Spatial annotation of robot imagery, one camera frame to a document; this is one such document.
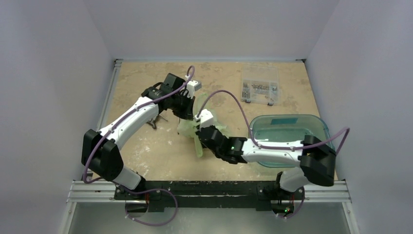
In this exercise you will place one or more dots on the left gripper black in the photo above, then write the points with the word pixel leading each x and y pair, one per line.
pixel 187 113

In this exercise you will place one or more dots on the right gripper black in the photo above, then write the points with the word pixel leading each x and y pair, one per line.
pixel 204 136

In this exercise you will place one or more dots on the light green plastic bag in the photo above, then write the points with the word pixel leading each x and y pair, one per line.
pixel 188 128

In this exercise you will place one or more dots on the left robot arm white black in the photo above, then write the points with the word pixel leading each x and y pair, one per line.
pixel 101 148

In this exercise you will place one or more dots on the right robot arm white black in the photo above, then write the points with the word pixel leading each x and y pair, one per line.
pixel 313 161

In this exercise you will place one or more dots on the grey metal tool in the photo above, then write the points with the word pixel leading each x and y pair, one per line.
pixel 153 122

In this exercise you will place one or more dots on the teal plastic container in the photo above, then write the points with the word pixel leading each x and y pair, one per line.
pixel 288 128

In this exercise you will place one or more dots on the clear screw organizer box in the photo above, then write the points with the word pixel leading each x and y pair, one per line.
pixel 260 84

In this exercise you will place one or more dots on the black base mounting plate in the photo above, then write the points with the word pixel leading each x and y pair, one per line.
pixel 257 195

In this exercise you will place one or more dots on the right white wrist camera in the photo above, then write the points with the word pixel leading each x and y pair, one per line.
pixel 205 118

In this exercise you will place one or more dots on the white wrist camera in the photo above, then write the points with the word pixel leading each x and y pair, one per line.
pixel 191 87
pixel 205 118

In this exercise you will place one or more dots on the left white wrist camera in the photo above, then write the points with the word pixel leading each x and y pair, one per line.
pixel 191 87

